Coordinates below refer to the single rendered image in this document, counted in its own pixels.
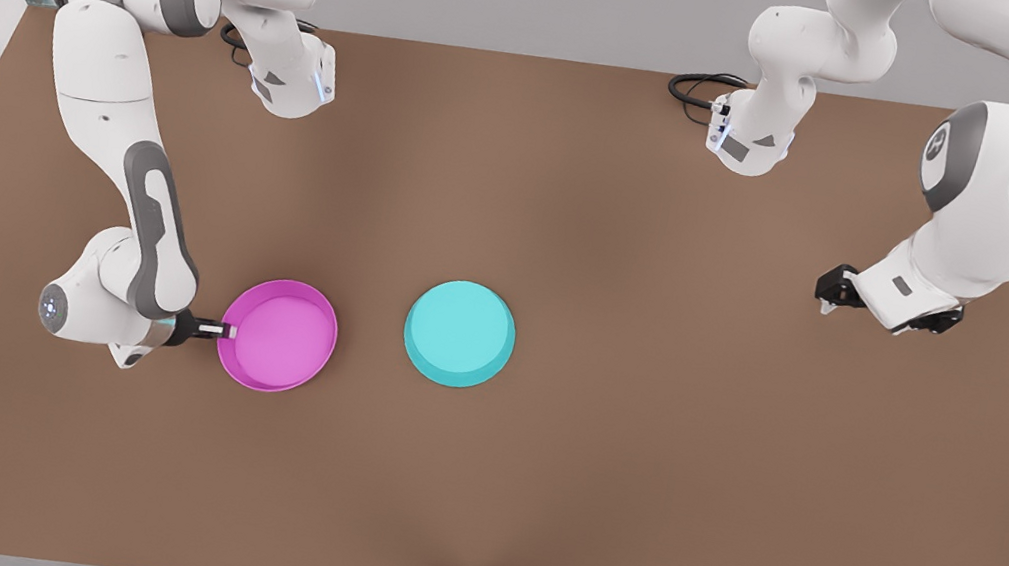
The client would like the pink plate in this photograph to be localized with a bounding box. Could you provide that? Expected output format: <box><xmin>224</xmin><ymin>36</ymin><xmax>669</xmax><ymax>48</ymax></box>
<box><xmin>210</xmin><ymin>270</ymin><xmax>347</xmax><ymax>403</ymax></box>

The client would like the blue plate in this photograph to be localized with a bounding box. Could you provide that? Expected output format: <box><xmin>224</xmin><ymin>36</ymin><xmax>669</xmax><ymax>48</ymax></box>
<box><xmin>396</xmin><ymin>273</ymin><xmax>524</xmax><ymax>398</ymax></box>

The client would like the black cable loop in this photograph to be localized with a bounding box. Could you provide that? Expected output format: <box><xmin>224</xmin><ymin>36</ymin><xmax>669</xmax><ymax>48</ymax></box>
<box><xmin>215</xmin><ymin>9</ymin><xmax>324</xmax><ymax>82</ymax></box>
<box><xmin>663</xmin><ymin>66</ymin><xmax>751</xmax><ymax>135</ymax></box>

